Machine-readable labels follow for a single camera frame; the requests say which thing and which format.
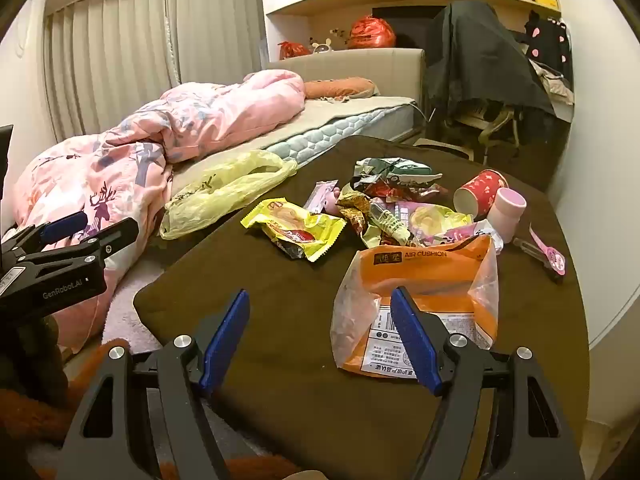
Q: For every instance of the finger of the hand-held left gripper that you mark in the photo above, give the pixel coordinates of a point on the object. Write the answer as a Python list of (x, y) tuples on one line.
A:
[(115, 237), (65, 225)]

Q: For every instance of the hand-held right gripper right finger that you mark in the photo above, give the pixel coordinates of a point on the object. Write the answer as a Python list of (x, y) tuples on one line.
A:
[(415, 345)]

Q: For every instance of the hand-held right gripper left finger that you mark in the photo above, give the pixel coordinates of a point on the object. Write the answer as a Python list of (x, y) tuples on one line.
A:
[(227, 342)]

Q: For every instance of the orange clear plastic packet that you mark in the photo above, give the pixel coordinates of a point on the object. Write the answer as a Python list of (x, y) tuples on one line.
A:
[(430, 275)]

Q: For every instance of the yellow plastic bag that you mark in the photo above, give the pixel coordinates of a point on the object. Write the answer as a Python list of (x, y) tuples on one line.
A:
[(220, 190)]

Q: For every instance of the pink printed snack packet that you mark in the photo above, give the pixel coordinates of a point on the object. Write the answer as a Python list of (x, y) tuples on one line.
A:
[(470, 237)]

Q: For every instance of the pale yellow round wrapper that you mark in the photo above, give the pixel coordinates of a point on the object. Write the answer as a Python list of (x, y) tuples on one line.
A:
[(440, 217)]

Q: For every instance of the yellow snack wrapper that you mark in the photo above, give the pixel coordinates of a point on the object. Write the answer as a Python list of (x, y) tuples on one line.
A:
[(295, 227)]

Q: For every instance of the brown patterned snack wrapper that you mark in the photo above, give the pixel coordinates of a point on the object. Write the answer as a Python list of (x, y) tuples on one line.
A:
[(357, 212)]

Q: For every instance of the red wrapper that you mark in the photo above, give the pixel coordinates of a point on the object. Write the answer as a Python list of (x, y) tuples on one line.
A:
[(400, 191)]

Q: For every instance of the pink panda candy packet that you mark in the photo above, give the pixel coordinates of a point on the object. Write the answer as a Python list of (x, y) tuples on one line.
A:
[(550, 257)]

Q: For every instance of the red paper cup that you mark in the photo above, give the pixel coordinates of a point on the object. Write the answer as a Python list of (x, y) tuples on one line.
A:
[(480, 192)]

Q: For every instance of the small pink bar wrapper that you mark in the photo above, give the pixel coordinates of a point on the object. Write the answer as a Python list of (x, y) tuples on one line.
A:
[(318, 197)]

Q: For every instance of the green white snack wrapper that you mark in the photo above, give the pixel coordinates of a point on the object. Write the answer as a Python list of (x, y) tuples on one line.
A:
[(395, 170)]

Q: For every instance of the white fluffy rug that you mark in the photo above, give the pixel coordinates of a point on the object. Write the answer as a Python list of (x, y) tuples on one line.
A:
[(135, 305)]

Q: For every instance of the pink printed blanket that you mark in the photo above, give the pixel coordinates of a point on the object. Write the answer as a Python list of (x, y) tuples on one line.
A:
[(150, 140)]

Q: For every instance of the orange fuzzy cloth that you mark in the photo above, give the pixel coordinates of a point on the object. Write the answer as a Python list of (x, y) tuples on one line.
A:
[(50, 420)]

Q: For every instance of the pink plastic cup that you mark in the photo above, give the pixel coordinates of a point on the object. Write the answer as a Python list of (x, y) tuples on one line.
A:
[(505, 215)]

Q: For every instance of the grey pleated curtains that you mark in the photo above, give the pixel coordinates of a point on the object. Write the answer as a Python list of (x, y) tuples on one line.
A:
[(150, 45)]

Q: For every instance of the small beige stool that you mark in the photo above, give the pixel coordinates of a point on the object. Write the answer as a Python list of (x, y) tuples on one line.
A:
[(445, 149)]

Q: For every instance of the grey quilted mattress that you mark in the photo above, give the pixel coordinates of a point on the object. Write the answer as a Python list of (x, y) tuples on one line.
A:
[(325, 132)]

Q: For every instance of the beige office chair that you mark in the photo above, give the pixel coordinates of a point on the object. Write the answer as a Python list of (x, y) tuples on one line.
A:
[(492, 122)]

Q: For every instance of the beige bed sheet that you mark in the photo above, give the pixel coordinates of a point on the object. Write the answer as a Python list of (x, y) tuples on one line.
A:
[(340, 110)]

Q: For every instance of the small red plastic bag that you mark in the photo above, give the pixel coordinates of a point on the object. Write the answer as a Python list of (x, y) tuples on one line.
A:
[(294, 51)]

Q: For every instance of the orange pillow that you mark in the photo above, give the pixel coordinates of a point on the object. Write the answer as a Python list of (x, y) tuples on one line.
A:
[(340, 87)]

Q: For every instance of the white rabbit figurine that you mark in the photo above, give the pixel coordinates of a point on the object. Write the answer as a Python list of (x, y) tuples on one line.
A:
[(322, 47)]

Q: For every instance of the beige bed headboard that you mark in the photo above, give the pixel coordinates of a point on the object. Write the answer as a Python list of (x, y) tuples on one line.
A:
[(350, 65)]

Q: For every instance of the beige cloth pile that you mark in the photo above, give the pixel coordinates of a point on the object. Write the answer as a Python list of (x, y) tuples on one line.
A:
[(552, 82)]

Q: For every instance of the black cloth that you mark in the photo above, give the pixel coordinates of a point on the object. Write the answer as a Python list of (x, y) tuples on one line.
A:
[(480, 55)]

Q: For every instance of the dried flower decoration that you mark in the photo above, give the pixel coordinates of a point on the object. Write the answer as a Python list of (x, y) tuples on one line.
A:
[(339, 33)]

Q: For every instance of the large red plastic bag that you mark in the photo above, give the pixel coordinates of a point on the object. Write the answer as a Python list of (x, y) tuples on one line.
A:
[(372, 32)]

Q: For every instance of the black garment with pink hearts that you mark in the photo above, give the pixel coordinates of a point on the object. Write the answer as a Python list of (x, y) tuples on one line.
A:
[(547, 42)]

